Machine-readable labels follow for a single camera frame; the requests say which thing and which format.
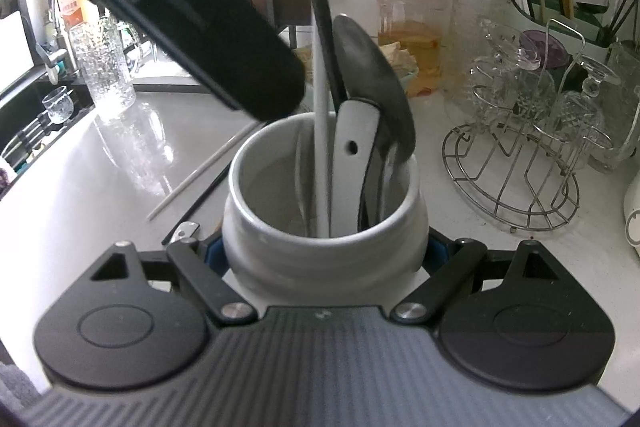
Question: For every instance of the red lid plastic jar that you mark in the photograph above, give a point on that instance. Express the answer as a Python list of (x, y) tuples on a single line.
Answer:
[(410, 22)]

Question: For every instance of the green utensil caddy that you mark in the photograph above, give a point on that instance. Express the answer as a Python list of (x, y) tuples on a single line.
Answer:
[(575, 32)]

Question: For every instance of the clear glass goblet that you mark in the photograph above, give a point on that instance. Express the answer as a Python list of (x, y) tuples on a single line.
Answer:
[(505, 57), (590, 82)]

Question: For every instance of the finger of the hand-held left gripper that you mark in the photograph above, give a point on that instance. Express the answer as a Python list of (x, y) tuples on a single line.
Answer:
[(240, 52)]

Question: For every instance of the tall grey faucet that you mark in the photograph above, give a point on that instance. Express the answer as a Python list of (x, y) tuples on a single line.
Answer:
[(52, 17)]

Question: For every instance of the clear glass pitcher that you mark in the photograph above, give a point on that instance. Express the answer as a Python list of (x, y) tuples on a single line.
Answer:
[(622, 117)]

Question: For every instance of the small cut glass goblet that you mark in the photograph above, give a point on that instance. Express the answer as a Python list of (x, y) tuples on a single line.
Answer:
[(57, 104)]

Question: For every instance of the white mug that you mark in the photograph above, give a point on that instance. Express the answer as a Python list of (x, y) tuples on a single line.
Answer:
[(320, 267)]

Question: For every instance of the yellow detergent jug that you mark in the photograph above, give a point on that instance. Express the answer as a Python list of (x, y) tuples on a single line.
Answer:
[(75, 9)]

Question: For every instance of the bundle of dark cutlery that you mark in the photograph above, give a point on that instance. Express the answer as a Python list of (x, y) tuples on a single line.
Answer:
[(615, 22)]

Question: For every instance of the green plastic basket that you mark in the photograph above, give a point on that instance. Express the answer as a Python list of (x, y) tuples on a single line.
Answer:
[(407, 82)]

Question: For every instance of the black sink drain rack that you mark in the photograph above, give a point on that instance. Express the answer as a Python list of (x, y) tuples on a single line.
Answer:
[(30, 137)]

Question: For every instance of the white electric pot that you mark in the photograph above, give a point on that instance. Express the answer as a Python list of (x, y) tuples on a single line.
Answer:
[(634, 217)]

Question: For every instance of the black chopstick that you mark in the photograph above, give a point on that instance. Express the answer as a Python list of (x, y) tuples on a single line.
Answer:
[(320, 7), (202, 206)]

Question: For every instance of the purple cup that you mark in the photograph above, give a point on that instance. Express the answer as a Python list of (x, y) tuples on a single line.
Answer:
[(537, 49)]

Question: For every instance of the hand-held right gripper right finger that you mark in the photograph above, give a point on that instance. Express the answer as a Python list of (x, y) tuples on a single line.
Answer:
[(450, 272)]

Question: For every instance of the large steel spoon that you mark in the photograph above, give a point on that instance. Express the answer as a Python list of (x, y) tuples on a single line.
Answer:
[(370, 67)]

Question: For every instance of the ribbed glass tumbler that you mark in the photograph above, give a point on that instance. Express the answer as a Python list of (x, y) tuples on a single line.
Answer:
[(475, 22)]

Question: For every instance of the tall textured glass mug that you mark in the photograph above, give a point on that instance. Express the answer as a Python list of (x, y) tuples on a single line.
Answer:
[(107, 72)]

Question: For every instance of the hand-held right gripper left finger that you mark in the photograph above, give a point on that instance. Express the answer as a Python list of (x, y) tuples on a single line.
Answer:
[(200, 277)]

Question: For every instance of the white chopstick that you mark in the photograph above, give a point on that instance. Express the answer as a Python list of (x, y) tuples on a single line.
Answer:
[(200, 173), (324, 157)]

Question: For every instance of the black sink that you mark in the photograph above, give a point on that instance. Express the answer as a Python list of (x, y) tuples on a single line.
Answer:
[(30, 99)]

